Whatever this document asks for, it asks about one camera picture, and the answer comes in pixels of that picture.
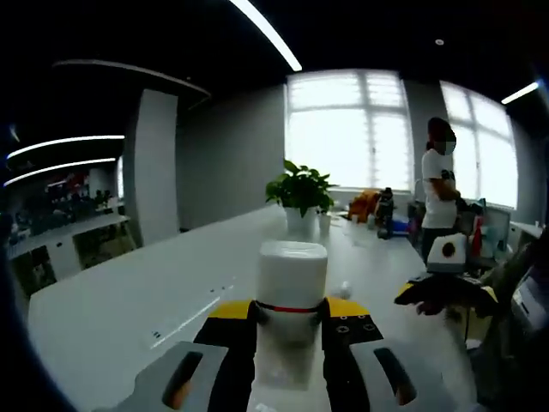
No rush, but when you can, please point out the white skincare tube red ring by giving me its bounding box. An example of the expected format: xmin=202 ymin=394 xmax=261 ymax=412
xmin=256 ymin=239 xmax=329 ymax=390

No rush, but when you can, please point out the large window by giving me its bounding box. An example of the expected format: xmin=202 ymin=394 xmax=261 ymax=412
xmin=286 ymin=70 xmax=415 ymax=192

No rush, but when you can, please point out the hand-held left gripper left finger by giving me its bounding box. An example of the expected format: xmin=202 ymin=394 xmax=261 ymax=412
xmin=98 ymin=299 xmax=258 ymax=412

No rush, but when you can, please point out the row of white office desks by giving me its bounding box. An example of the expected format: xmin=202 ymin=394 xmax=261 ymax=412
xmin=8 ymin=201 xmax=132 ymax=297

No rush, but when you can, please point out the orange object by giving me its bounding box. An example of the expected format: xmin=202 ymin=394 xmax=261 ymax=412
xmin=347 ymin=191 xmax=383 ymax=222

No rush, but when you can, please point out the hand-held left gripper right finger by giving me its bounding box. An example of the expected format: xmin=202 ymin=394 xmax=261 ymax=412
xmin=321 ymin=296 xmax=449 ymax=412

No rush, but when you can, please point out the red bottle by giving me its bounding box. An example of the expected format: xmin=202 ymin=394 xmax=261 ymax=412
xmin=470 ymin=213 xmax=485 ymax=255

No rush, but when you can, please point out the long ceiling light strip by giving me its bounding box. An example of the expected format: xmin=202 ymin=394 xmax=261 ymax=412
xmin=229 ymin=0 xmax=304 ymax=72

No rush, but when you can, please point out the dark water bottle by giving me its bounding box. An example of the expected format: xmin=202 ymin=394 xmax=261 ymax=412
xmin=376 ymin=187 xmax=396 ymax=239

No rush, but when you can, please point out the green potted plant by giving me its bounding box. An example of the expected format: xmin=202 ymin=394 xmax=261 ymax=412
xmin=264 ymin=159 xmax=336 ymax=238

